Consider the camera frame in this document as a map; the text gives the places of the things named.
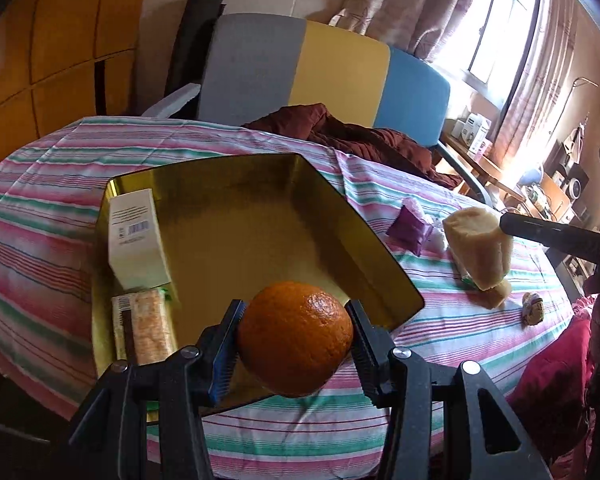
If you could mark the grey yellow blue chair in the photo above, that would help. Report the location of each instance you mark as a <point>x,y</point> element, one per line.
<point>258,63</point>

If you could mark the purple snack packet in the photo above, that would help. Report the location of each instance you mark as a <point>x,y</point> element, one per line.
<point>411,227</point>

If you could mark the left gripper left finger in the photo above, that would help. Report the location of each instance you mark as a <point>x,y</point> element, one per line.
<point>193,378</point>

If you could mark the green wrapped cracker pack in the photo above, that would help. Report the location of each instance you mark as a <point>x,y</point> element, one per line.
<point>143,329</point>

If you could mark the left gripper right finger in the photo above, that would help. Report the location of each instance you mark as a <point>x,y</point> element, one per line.
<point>400,381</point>

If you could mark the striped pink green tablecloth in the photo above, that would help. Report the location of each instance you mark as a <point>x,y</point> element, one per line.
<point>50,194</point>

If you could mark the wooden wardrobe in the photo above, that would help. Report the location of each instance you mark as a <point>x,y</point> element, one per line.
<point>62,60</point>

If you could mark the black rolled mat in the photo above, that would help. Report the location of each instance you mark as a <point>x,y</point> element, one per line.
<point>192,43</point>

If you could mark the cream bread packet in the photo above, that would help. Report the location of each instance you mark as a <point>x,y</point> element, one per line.
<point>479,244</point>

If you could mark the orange tangerine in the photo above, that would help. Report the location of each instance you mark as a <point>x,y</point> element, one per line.
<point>293,337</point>

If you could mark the small figurine toy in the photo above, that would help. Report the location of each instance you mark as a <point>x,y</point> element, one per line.
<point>532,312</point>

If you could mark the white medicine box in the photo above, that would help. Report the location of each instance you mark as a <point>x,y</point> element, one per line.
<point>135,249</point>

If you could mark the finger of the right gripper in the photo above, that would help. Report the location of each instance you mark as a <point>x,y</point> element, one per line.
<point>570,240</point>

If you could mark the wooden desk by window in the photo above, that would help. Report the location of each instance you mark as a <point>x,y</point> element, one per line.
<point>545,200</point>

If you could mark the dark red garment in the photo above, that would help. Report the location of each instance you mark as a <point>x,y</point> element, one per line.
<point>314,123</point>

